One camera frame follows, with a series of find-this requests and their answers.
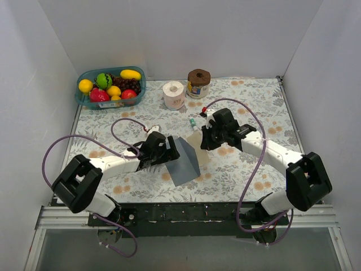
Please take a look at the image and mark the pink dragon fruit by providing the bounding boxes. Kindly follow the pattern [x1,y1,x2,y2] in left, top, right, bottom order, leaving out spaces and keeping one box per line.
[89,88,110,102]

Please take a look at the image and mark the white toilet paper roll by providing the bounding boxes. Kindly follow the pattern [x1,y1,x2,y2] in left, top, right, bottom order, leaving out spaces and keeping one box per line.
[162,81,185,110]

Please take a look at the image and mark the floral table mat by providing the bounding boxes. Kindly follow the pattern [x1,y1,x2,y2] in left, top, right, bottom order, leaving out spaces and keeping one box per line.
[65,78,302,203]

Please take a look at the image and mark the dark purple grapes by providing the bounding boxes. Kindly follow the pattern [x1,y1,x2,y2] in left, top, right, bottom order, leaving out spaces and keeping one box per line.
[108,73,141,95]

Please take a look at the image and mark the small yellow fruit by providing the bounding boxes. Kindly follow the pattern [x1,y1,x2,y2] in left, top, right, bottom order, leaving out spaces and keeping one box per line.
[111,95,121,101]

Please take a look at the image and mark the brown toilet paper roll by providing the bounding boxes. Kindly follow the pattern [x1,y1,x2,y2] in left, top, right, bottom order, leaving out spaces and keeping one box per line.
[187,69,211,99]

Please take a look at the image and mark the aluminium frame rail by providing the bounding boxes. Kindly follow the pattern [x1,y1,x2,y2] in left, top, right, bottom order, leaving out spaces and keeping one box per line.
[25,204,353,270]

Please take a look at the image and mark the yellow lemon left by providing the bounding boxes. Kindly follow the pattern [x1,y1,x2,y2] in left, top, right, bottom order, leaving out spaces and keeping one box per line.
[78,79,94,96]

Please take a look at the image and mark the yellow lemon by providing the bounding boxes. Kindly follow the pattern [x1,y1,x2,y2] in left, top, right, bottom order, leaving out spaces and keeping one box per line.
[78,79,94,96]
[106,85,121,97]

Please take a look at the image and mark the green watermelon ball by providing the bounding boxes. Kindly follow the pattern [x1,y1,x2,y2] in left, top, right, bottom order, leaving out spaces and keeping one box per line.
[95,73,112,90]

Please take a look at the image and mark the yellow mango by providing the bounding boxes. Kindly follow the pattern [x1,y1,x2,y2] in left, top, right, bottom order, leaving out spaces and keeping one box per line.
[120,69,142,81]

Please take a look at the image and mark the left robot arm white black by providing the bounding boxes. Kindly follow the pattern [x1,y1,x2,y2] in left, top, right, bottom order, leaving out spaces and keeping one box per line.
[51,131,180,226]

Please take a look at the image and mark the teal plastic fruit basket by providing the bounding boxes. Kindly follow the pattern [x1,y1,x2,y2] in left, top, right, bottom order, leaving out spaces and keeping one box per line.
[75,66,146,110]

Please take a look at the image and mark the red apple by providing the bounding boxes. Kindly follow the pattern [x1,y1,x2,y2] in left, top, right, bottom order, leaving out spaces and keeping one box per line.
[121,89,137,99]

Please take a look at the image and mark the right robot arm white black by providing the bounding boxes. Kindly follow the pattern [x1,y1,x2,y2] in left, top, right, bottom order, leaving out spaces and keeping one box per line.
[200,108,332,225]

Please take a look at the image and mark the yellow lemon centre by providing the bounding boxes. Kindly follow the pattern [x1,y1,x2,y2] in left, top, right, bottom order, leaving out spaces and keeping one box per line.
[106,85,121,97]

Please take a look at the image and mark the grey envelope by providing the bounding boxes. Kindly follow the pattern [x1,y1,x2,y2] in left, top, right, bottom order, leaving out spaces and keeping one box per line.
[165,137,201,187]

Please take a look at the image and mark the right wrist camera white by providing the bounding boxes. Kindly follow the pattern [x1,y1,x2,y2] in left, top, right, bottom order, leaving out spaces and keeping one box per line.
[200,107,215,129]

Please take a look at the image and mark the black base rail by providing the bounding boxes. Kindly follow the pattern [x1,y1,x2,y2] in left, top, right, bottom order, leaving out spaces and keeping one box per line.
[87,197,290,239]

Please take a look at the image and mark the cream letter paper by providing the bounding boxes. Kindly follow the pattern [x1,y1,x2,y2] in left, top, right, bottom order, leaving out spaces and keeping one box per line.
[186,131,210,167]

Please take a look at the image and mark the green white glue stick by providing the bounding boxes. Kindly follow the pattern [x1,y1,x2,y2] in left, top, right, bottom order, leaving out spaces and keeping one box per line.
[190,119,198,131]

